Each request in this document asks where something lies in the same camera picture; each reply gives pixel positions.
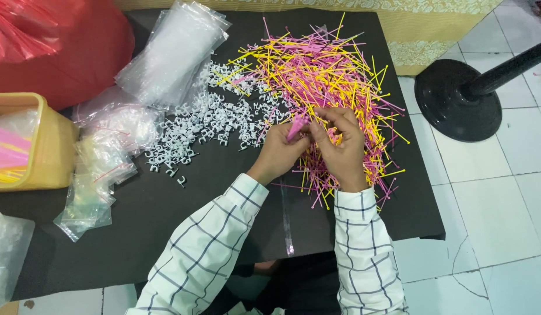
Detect person's left hand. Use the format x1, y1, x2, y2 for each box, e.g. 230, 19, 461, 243
247, 115, 313, 186

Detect heap of filled clear bags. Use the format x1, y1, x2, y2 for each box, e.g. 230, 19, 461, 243
53, 86, 165, 242

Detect black stand pole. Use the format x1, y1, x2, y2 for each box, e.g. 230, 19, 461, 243
461, 38, 541, 100

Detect packed cable ties in bin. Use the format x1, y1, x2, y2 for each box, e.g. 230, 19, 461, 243
0, 109, 38, 183

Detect red plastic bag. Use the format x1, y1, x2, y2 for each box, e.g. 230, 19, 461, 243
0, 0, 136, 112

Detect black round stand base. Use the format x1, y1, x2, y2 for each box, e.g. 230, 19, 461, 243
414, 59, 503, 143

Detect large clear plastic bag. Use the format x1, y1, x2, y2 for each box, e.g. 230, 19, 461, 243
0, 210, 36, 313

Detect stack of empty clear bags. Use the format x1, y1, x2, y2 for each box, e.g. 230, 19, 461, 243
114, 0, 232, 111

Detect pile of white cable clips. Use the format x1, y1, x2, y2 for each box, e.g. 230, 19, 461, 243
144, 61, 293, 189

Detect person's dark trousers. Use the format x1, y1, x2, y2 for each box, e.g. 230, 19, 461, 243
196, 251, 342, 315

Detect yellow plastic bin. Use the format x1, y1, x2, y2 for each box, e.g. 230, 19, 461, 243
0, 92, 80, 193

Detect person's right hand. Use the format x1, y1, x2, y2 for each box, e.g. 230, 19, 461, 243
309, 107, 371, 193

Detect pink cable tie bundle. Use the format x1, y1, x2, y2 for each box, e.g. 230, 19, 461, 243
286, 114, 311, 144

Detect pile of pink yellow cable ties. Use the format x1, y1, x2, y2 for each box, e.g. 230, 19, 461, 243
218, 12, 411, 211

